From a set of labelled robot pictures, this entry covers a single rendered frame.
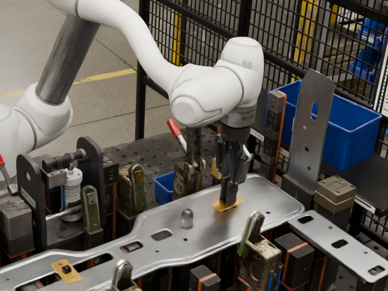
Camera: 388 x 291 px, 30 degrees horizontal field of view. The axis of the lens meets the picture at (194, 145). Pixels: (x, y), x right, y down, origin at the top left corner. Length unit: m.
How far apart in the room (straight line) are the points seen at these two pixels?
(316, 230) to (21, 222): 0.73
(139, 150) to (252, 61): 1.15
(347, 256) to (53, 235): 0.73
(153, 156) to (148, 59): 1.07
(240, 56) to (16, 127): 0.90
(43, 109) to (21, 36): 3.27
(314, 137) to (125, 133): 2.41
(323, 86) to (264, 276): 0.52
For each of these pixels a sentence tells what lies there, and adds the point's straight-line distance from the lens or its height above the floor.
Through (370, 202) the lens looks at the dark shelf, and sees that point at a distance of 1.99.
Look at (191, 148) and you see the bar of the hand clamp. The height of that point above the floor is 1.12.
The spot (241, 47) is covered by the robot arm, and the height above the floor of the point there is 1.47.
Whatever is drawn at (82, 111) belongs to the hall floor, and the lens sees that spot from 4.50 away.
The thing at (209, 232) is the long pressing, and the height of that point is 1.00.
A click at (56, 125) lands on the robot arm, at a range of 2.41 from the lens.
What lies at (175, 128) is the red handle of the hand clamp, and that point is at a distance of 1.99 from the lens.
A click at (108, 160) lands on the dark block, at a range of 1.86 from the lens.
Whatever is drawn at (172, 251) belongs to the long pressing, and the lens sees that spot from 1.76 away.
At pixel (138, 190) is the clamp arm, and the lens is 1.89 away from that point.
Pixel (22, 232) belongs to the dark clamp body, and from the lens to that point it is 1.78.
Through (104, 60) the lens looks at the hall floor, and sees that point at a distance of 5.19.
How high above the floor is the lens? 2.09
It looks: 30 degrees down
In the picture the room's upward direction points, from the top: 4 degrees clockwise
